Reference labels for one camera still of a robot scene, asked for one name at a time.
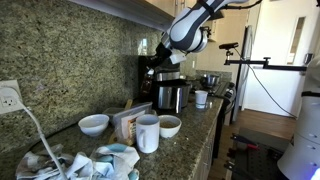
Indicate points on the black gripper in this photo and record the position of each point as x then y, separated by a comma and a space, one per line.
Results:
162, 55

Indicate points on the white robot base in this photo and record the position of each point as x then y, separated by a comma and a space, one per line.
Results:
301, 160

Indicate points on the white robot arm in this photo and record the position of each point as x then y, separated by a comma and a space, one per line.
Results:
186, 33

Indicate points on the upper wooden cabinets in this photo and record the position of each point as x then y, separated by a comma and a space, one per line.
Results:
138, 11

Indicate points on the steel pot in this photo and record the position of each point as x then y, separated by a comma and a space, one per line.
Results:
209, 80

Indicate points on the white paper cup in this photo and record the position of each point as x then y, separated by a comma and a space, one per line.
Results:
201, 97

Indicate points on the wooden spatula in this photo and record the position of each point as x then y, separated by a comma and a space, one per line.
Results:
128, 104

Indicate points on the white bowl with cereal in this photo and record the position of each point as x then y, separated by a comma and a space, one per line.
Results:
169, 125

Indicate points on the black stove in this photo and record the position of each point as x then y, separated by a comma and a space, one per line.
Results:
224, 90

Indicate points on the white mug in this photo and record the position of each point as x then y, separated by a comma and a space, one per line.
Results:
147, 133

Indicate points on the empty white bowl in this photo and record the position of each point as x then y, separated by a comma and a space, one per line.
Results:
94, 125

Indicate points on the white blue cloth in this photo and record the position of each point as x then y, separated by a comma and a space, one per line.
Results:
108, 162

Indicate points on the black perforated cart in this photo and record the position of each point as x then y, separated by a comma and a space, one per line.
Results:
254, 156

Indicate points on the black camera stand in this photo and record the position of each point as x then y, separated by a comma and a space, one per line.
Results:
264, 62

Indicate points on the white wall outlet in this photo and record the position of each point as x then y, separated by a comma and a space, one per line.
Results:
10, 96

